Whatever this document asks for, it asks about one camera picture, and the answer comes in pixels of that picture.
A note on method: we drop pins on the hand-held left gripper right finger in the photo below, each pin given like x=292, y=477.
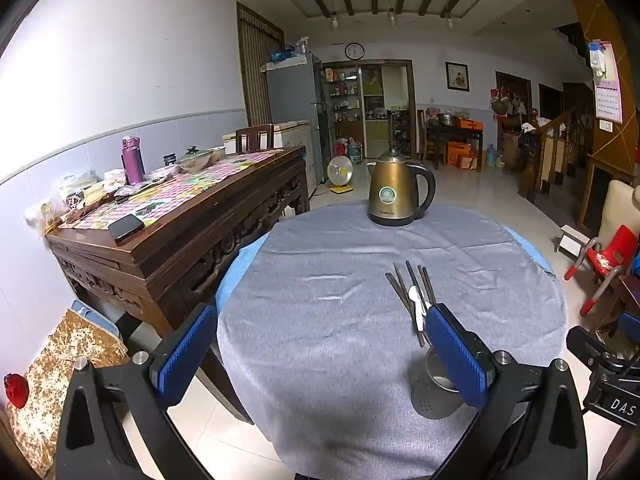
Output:
x=457, y=360

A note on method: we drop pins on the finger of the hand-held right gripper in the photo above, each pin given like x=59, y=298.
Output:
x=585, y=345

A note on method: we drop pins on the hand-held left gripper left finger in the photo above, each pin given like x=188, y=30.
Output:
x=185, y=355

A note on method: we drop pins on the grey perforated utensil holder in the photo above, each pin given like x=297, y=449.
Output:
x=430, y=400

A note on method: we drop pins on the white plastic spoon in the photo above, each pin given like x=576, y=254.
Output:
x=415, y=297

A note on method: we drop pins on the red child chair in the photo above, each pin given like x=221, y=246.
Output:
x=610, y=255

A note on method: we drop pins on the carved wooden sideboard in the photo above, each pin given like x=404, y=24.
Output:
x=170, y=255

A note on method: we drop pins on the white step stool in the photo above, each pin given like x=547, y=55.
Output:
x=572, y=240

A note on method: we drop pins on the brown patterned cushion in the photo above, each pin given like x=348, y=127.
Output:
x=60, y=360

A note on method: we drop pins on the grey tablecloth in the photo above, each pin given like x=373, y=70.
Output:
x=325, y=320

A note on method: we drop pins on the beige chair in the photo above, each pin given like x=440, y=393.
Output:
x=620, y=210

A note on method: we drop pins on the black phone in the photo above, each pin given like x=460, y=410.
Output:
x=126, y=227

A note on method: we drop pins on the checked patterned table cover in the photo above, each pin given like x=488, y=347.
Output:
x=170, y=195

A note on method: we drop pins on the red plastic toy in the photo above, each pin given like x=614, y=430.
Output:
x=16, y=391

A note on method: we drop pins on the gold electric kettle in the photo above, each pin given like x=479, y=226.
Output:
x=395, y=185

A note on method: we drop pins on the bowl with glass lid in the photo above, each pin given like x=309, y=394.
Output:
x=195, y=160

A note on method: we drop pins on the purple water bottle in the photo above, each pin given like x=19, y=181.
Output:
x=133, y=160

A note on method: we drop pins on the wooden stair railing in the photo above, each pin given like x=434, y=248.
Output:
x=550, y=145

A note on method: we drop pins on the orange cardboard box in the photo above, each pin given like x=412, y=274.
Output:
x=460, y=154

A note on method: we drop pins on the wooden chair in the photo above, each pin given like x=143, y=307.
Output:
x=254, y=138

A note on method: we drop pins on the dark dining table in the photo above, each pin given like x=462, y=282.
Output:
x=452, y=132

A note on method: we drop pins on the white chest freezer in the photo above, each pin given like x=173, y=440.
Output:
x=290, y=132

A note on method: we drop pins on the wooden shelf cabinet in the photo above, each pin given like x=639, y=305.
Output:
x=342, y=100

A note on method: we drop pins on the grey refrigerator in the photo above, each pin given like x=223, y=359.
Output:
x=292, y=90

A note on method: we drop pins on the wall calendar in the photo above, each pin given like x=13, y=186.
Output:
x=609, y=95

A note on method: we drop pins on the framed wall picture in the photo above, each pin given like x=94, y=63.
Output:
x=457, y=76

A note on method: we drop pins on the round wall clock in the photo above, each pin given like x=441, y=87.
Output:
x=354, y=51

